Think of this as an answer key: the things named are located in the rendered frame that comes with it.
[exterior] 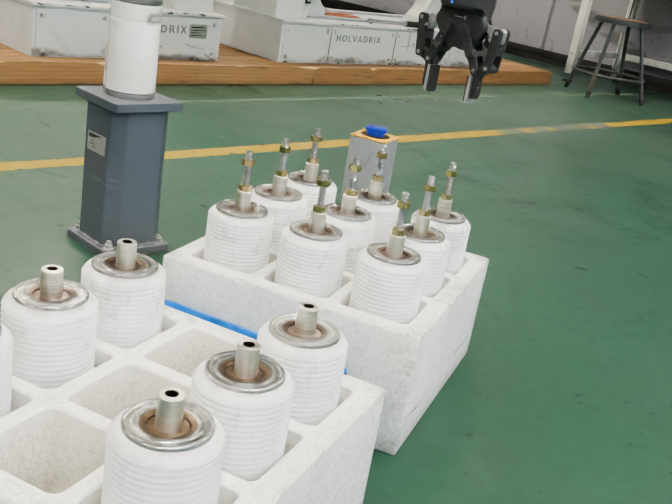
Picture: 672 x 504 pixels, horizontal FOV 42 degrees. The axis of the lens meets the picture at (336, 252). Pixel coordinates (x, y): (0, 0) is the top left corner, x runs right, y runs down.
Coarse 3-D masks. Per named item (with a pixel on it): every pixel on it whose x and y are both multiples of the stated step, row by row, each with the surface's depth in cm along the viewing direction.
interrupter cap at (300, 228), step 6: (294, 222) 123; (300, 222) 123; (306, 222) 124; (294, 228) 120; (300, 228) 121; (306, 228) 122; (324, 228) 123; (330, 228) 123; (336, 228) 123; (300, 234) 118; (306, 234) 119; (312, 234) 120; (318, 234) 121; (324, 234) 121; (330, 234) 121; (336, 234) 121; (342, 234) 121; (318, 240) 118; (324, 240) 118; (330, 240) 119
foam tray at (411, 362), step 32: (192, 256) 124; (480, 256) 145; (192, 288) 123; (224, 288) 121; (256, 288) 119; (288, 288) 119; (448, 288) 129; (480, 288) 145; (256, 320) 120; (352, 320) 114; (384, 320) 114; (416, 320) 116; (448, 320) 126; (352, 352) 115; (384, 352) 113; (416, 352) 112; (448, 352) 134; (384, 384) 115; (416, 384) 117; (384, 416) 116; (416, 416) 124; (384, 448) 117
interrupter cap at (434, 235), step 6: (408, 228) 129; (432, 228) 131; (408, 234) 126; (432, 234) 128; (438, 234) 128; (444, 234) 129; (414, 240) 125; (420, 240) 125; (426, 240) 125; (432, 240) 125; (438, 240) 126; (444, 240) 127
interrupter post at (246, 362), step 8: (240, 344) 79; (248, 344) 80; (256, 344) 80; (240, 352) 79; (248, 352) 79; (256, 352) 79; (240, 360) 79; (248, 360) 79; (256, 360) 79; (240, 368) 79; (248, 368) 79; (256, 368) 80; (240, 376) 79; (248, 376) 80
